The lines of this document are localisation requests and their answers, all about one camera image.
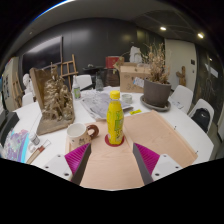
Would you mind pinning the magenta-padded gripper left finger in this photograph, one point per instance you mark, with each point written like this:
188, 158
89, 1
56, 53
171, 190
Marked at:
56, 165

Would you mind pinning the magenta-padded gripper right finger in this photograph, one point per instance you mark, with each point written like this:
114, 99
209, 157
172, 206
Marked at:
166, 165

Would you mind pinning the yellow drink bottle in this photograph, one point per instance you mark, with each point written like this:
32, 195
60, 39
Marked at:
115, 123

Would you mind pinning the flat paintbrush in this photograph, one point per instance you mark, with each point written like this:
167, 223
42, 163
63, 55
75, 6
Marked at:
38, 151

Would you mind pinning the small white-lidded jar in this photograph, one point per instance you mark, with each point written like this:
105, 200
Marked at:
34, 139

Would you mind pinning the light wooden board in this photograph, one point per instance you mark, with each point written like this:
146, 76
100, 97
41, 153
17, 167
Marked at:
150, 133

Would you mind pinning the iridescent colourful sheet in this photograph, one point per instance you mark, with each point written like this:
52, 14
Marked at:
15, 148

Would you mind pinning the black backpack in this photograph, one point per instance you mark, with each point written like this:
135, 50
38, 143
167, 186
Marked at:
200, 118

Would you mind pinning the grey plant saucer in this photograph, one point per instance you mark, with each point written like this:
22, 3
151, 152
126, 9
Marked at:
155, 108

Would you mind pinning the black foam block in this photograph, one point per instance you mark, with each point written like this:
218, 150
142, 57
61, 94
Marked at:
8, 128

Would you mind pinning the yellow tag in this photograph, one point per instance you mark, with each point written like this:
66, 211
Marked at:
135, 112

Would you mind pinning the golden sculpture on wooden base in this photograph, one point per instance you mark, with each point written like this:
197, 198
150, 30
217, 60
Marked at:
56, 103

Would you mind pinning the white chair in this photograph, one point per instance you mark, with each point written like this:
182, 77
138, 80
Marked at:
182, 96
28, 99
85, 81
203, 104

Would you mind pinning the spread newspaper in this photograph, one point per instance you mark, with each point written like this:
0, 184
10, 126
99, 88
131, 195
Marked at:
96, 105

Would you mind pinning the grey pot with dried plant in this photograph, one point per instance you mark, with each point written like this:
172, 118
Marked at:
156, 93

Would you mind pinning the white spray bottle green label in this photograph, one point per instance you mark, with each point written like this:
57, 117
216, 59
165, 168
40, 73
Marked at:
77, 91

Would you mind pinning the small glass cup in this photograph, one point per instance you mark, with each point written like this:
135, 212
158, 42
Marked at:
126, 99

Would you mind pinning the wooden easel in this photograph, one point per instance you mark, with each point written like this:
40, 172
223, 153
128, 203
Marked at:
17, 90
68, 71

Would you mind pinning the white plaster bust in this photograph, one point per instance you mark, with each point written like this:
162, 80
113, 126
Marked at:
27, 83

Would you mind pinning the small wooden figure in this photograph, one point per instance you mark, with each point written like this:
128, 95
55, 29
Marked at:
181, 76

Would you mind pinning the clear glass bottle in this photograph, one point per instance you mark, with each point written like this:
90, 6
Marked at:
99, 83

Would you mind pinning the cardboard box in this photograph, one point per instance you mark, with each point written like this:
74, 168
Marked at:
131, 78

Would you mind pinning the white cabinet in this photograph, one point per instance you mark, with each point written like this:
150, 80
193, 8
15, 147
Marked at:
8, 83

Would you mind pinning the red box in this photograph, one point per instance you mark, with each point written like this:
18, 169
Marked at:
112, 62

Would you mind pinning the round ceiling spotlight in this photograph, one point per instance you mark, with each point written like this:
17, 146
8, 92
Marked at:
200, 35
163, 28

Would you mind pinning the dark wall screen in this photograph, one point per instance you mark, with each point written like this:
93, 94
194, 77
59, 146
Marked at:
41, 55

